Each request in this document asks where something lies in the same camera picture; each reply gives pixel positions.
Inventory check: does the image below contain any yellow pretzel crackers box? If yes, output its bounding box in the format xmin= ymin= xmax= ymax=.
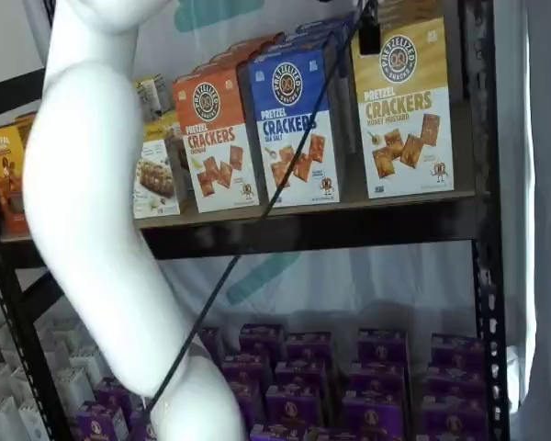
xmin=376 ymin=0 xmax=465 ymax=114
xmin=350 ymin=17 xmax=455 ymax=200

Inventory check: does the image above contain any brown particleboard shelf board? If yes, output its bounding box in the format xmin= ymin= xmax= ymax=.
xmin=0 ymin=189 xmax=481 ymax=243

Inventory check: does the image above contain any black metal shelf rack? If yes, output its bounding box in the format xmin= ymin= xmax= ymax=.
xmin=0 ymin=0 xmax=512 ymax=441

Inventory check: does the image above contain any orange pretzel crackers box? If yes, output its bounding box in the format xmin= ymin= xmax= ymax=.
xmin=210 ymin=30 xmax=287 ymax=59
xmin=171 ymin=67 xmax=262 ymax=214
xmin=191 ymin=48 xmax=258 ymax=77

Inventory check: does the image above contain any blue pretzel crackers box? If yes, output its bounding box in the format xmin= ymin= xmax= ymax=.
xmin=237 ymin=47 xmax=342 ymax=209
xmin=295 ymin=12 xmax=355 ymax=38
xmin=255 ymin=28 xmax=351 ymax=155

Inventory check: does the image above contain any purple Annies snack box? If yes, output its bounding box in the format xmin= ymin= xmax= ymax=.
xmin=75 ymin=401 xmax=129 ymax=441
xmin=420 ymin=398 xmax=488 ymax=441
xmin=250 ymin=424 xmax=313 ymax=441
xmin=222 ymin=353 xmax=270 ymax=387
xmin=431 ymin=334 xmax=486 ymax=372
xmin=357 ymin=328 xmax=410 ymax=367
xmin=241 ymin=323 xmax=286 ymax=359
xmin=424 ymin=367 xmax=488 ymax=405
xmin=130 ymin=408 xmax=160 ymax=441
xmin=199 ymin=326 xmax=226 ymax=364
xmin=348 ymin=362 xmax=408 ymax=401
xmin=96 ymin=379 xmax=134 ymax=414
xmin=275 ymin=360 xmax=330 ymax=391
xmin=284 ymin=333 xmax=334 ymax=367
xmin=264 ymin=383 xmax=325 ymax=428
xmin=342 ymin=393 xmax=408 ymax=441
xmin=229 ymin=380 xmax=264 ymax=428

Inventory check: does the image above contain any white yellow granola bar box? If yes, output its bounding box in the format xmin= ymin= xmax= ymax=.
xmin=134 ymin=74 xmax=176 ymax=124
xmin=131 ymin=112 xmax=190 ymax=220

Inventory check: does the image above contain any orange granola bar box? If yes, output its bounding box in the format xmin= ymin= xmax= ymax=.
xmin=12 ymin=113 xmax=39 ymax=148
xmin=0 ymin=125 xmax=28 ymax=233

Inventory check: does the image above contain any white cloth curtain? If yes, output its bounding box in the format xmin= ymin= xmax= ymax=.
xmin=490 ymin=0 xmax=551 ymax=441

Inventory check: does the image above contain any black cable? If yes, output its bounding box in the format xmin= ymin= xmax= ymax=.
xmin=142 ymin=0 xmax=378 ymax=417

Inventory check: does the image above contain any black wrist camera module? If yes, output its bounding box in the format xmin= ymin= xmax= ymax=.
xmin=356 ymin=0 xmax=382 ymax=57

